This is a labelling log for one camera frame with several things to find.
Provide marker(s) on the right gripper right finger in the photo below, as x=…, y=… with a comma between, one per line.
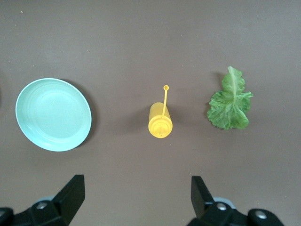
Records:
x=202, y=202

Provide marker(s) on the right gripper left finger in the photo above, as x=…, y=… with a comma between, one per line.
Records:
x=68, y=200

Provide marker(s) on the yellow mustard squeeze bottle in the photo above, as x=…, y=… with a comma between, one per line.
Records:
x=160, y=122

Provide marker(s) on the green lettuce leaf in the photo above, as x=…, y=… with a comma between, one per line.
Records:
x=231, y=110

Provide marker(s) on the mint green plate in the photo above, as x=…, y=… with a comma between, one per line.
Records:
x=53, y=115

